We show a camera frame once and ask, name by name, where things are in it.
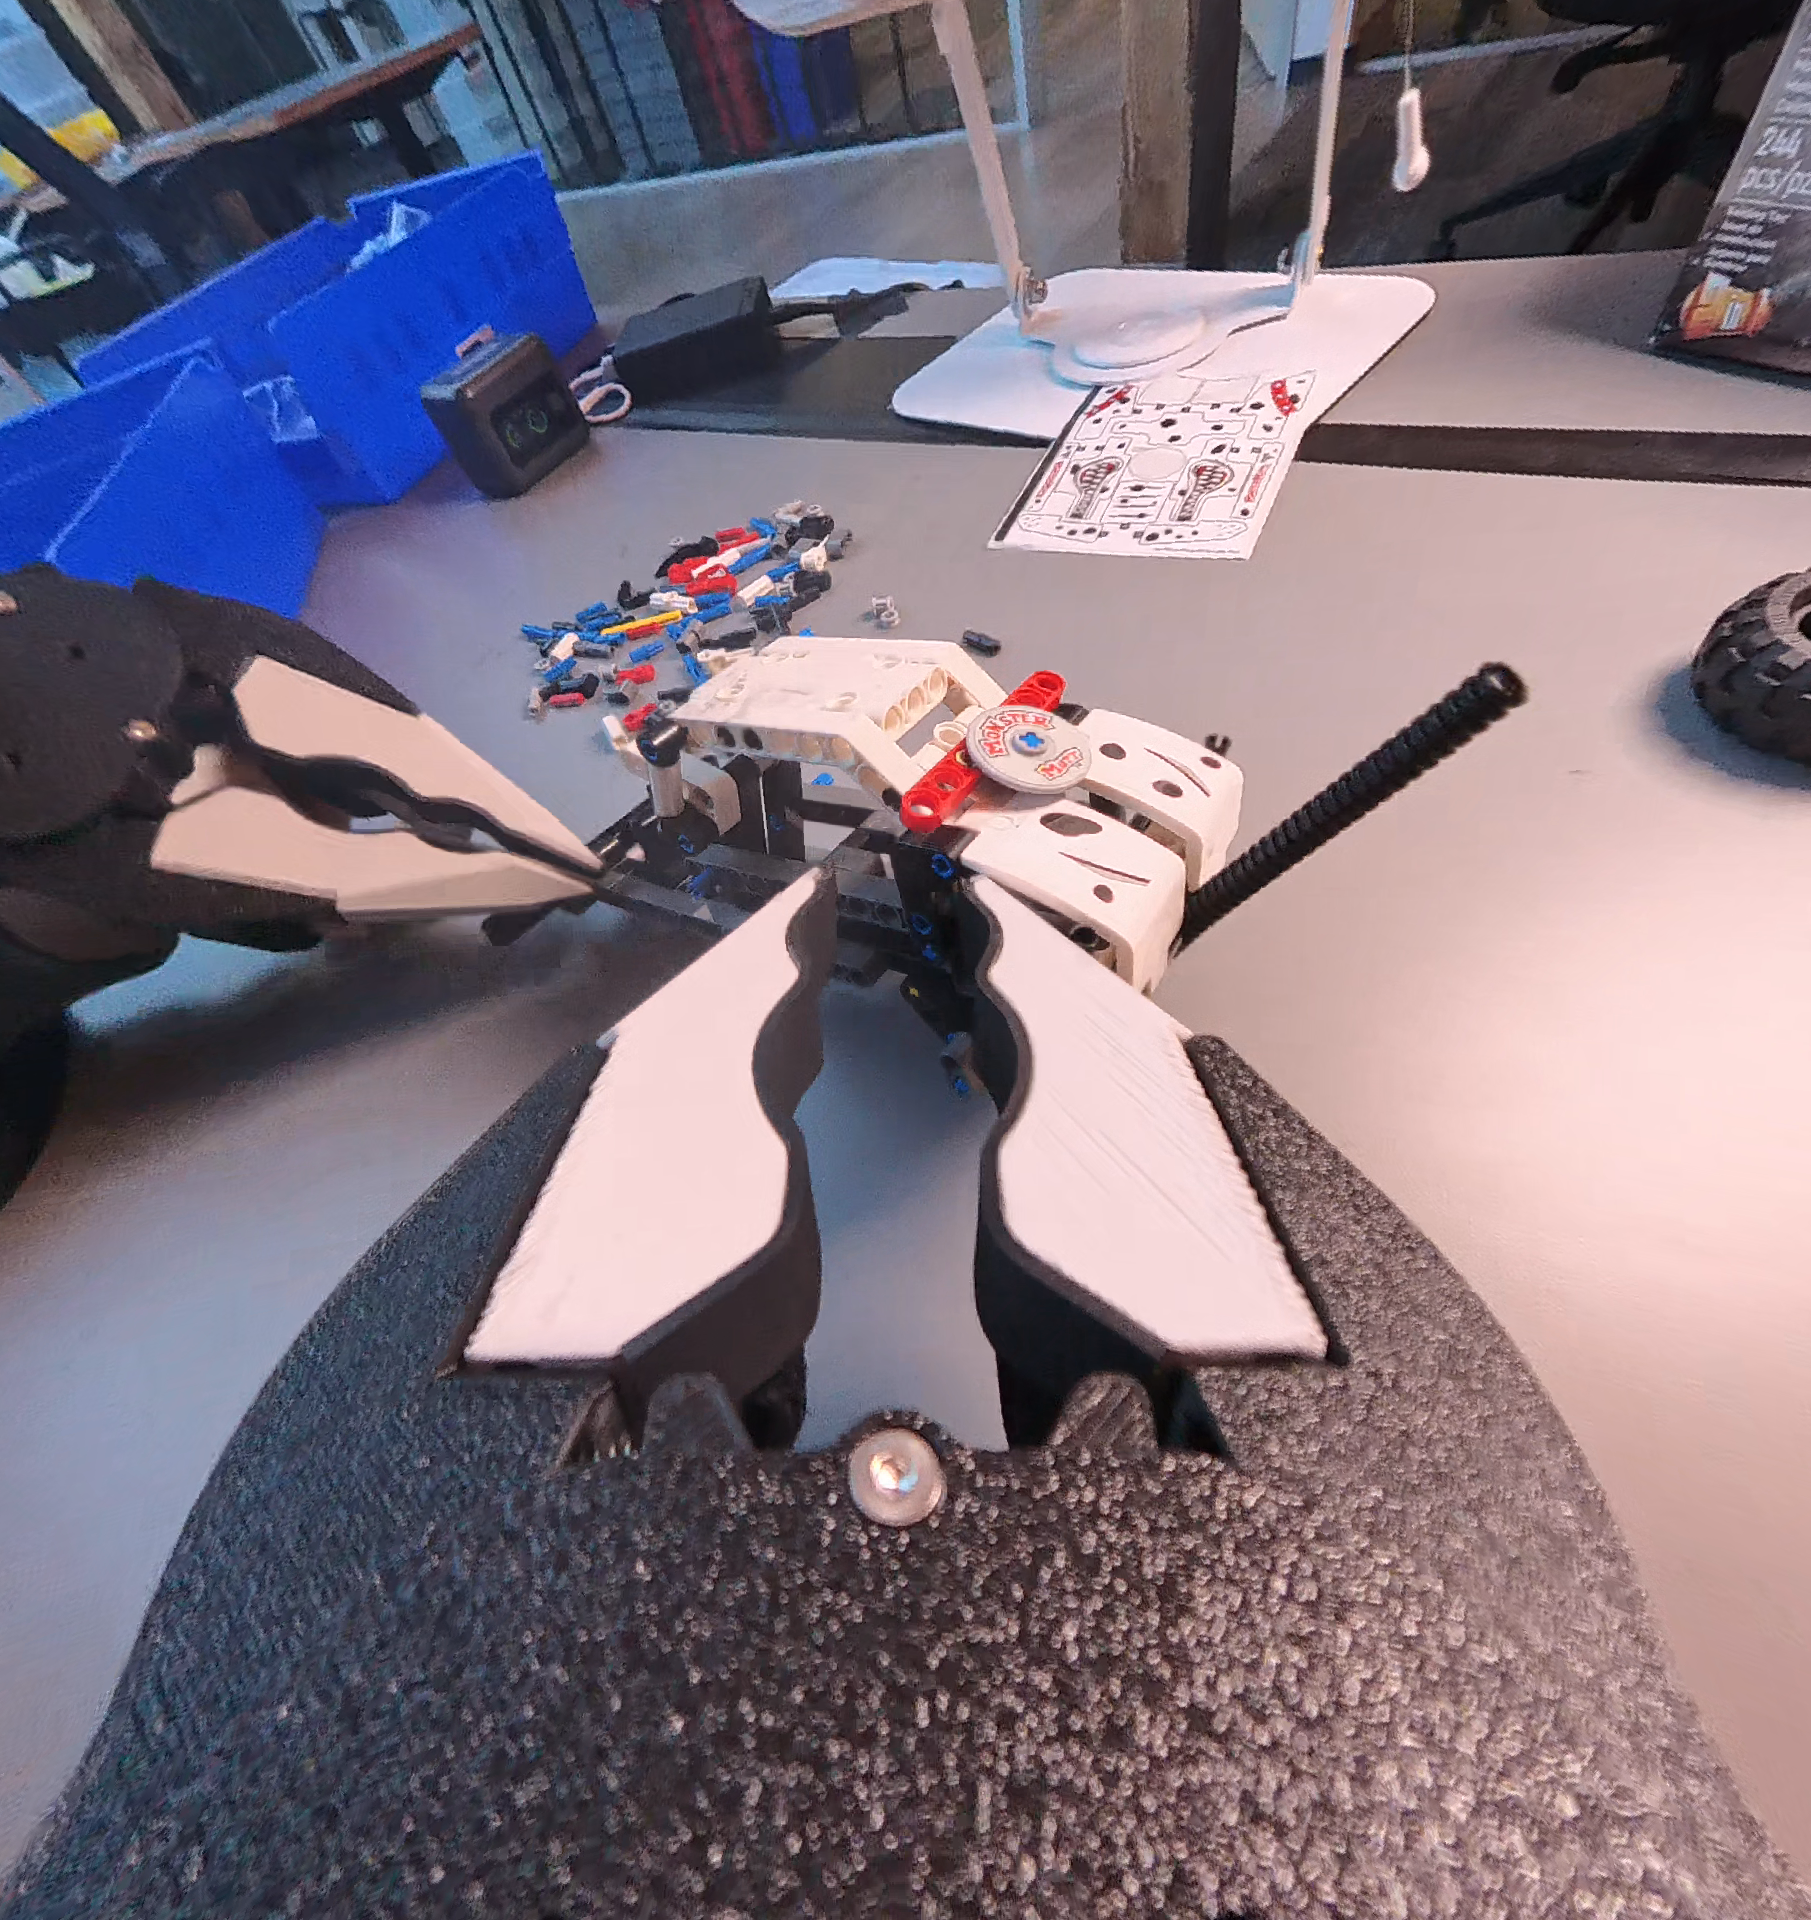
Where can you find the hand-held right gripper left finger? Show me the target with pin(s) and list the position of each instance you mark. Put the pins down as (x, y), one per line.
(651, 1184)

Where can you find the black office chair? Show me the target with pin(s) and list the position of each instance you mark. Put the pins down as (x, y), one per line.
(1686, 74)

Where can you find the toy set cardboard box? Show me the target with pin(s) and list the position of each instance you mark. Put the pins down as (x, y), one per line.
(1790, 195)

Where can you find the wooden post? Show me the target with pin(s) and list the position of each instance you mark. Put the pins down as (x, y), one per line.
(1169, 134)

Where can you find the white toy brick truck model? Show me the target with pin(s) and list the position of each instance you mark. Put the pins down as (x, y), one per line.
(847, 699)

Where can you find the pile of small brick pieces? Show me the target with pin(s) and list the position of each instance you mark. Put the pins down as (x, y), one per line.
(719, 563)

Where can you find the black toy tyre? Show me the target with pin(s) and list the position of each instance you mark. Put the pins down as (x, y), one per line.
(1746, 674)

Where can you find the white book stand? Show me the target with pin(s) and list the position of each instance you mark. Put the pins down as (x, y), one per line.
(1297, 314)

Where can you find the wooden workbench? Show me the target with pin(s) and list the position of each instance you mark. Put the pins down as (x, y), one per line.
(321, 90)

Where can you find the grey desk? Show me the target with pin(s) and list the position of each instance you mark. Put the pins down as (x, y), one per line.
(1447, 1051)
(1521, 331)

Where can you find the black power adapter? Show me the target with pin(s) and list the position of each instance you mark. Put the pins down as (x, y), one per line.
(697, 338)

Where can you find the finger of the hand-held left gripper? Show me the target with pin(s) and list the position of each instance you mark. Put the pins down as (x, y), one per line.
(321, 870)
(395, 742)

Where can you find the black cube camera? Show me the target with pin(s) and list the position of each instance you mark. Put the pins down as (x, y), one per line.
(509, 413)

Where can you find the clear plastic bag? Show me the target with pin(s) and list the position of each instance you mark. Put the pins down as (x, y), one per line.
(389, 224)

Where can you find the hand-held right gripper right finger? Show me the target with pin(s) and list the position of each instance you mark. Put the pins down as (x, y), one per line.
(1147, 1184)

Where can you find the toy sticker sheet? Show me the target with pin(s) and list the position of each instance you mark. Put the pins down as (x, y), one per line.
(1147, 465)

